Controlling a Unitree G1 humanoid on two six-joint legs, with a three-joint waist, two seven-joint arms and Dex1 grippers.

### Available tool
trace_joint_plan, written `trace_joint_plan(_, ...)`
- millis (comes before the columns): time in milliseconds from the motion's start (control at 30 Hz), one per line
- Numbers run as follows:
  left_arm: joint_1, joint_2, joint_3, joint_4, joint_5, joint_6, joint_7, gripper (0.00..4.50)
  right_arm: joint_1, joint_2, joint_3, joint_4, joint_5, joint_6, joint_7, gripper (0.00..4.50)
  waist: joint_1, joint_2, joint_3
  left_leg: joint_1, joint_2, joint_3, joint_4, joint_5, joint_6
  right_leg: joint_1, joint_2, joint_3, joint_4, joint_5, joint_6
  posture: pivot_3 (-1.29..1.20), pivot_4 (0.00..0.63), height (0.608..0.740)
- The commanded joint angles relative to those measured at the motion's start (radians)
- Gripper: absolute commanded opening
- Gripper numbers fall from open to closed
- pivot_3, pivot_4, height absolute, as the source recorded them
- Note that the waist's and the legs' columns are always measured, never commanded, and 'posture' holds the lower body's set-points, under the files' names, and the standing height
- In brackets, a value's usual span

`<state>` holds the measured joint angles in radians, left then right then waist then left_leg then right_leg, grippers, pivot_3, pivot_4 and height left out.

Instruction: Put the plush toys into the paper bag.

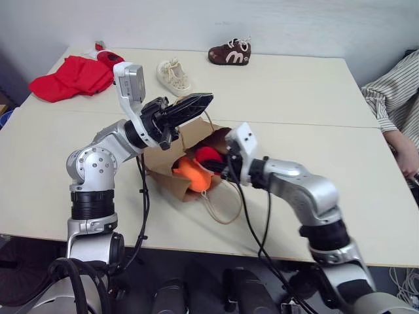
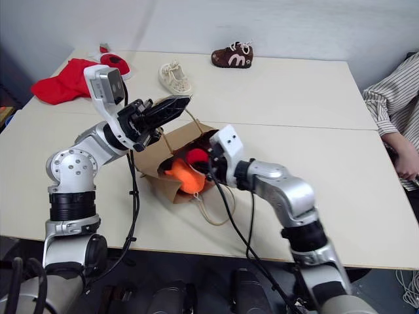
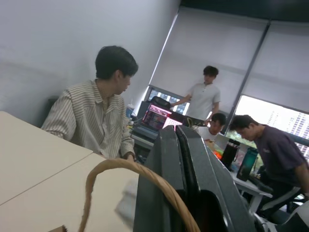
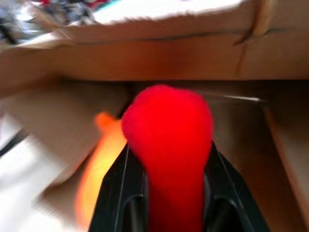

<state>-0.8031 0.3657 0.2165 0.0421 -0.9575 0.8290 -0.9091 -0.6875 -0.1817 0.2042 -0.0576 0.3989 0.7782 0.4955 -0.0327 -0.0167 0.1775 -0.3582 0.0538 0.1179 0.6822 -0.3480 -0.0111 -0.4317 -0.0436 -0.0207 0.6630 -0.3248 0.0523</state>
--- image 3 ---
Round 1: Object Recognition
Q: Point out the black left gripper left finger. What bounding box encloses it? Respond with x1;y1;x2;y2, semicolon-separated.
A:
133;125;194;232

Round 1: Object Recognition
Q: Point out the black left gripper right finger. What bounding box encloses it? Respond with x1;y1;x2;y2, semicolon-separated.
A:
175;125;257;232

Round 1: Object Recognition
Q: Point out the orange and green toy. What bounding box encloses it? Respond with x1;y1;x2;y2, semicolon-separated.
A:
211;149;225;160

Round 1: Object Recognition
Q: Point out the black drink bottle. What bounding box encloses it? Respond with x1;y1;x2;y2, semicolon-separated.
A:
220;138;241;170

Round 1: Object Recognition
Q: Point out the dark teal drink bottle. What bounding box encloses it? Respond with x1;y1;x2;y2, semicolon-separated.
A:
236;147;259;182

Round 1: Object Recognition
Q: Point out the open laptop with pink screen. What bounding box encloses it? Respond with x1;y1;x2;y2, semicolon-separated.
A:
131;103;173;141

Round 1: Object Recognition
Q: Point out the white office desk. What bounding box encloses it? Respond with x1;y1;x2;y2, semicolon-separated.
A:
228;169;275;213

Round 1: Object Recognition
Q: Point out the seated man in white t-shirt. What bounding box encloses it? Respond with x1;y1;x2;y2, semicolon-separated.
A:
197;112;227;142

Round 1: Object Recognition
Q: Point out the white crumpled item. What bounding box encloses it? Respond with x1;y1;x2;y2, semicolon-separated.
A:
114;178;140;228

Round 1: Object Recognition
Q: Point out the black office chair back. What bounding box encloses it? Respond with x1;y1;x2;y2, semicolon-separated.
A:
150;96;171;109

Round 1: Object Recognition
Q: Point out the man in purple t-shirt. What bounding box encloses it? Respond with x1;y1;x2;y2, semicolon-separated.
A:
228;114;309;213

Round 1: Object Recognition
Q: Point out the standing man in white shirt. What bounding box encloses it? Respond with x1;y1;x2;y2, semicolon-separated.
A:
170;65;222;126

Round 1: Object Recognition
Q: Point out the man in striped shirt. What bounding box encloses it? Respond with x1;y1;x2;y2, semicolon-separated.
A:
41;45;140;162

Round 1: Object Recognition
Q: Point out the black and white office chair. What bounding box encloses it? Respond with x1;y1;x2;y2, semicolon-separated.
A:
254;186;309;232

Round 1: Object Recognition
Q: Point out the white roller blind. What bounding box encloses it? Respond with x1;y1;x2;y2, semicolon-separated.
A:
147;6;270;115
240;20;309;114

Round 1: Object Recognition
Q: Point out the wicker basket handle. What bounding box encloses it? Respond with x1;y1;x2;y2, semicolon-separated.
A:
54;158;201;232

